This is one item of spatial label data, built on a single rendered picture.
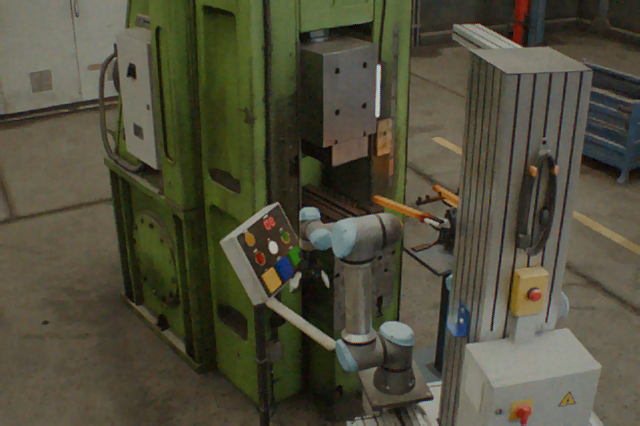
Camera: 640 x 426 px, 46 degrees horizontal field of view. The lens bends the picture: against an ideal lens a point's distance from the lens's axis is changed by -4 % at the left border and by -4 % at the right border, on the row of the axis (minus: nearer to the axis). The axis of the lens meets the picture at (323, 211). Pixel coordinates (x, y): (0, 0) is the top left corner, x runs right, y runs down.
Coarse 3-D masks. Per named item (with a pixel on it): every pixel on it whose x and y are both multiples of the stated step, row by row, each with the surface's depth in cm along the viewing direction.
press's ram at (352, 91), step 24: (312, 48) 318; (336, 48) 318; (360, 48) 319; (312, 72) 317; (336, 72) 316; (360, 72) 324; (312, 96) 321; (336, 96) 320; (360, 96) 329; (312, 120) 326; (336, 120) 325; (360, 120) 334
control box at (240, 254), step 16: (272, 208) 312; (256, 224) 301; (288, 224) 317; (224, 240) 292; (240, 240) 291; (256, 240) 299; (272, 240) 306; (240, 256) 292; (272, 256) 303; (240, 272) 295; (256, 272) 293; (256, 288) 294
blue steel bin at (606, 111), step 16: (592, 64) 718; (592, 80) 724; (608, 80) 708; (624, 80) 693; (592, 96) 644; (608, 96) 628; (624, 96) 699; (592, 112) 648; (608, 112) 632; (624, 112) 620; (592, 128) 652; (608, 128) 634; (624, 128) 624; (592, 144) 656; (608, 144) 640; (624, 144) 627; (608, 160) 644; (624, 160) 629; (624, 176) 633
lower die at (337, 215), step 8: (304, 192) 374; (320, 192) 376; (304, 200) 368; (312, 200) 368; (320, 200) 365; (336, 200) 367; (320, 208) 360; (328, 208) 360; (352, 208) 359; (320, 216) 355; (328, 216) 353; (336, 216) 352; (344, 216) 352; (360, 216) 354
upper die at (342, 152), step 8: (304, 144) 344; (312, 144) 339; (336, 144) 330; (344, 144) 332; (352, 144) 335; (360, 144) 338; (304, 152) 346; (312, 152) 341; (320, 152) 336; (328, 152) 332; (336, 152) 331; (344, 152) 334; (352, 152) 337; (360, 152) 340; (328, 160) 333; (336, 160) 333; (344, 160) 336
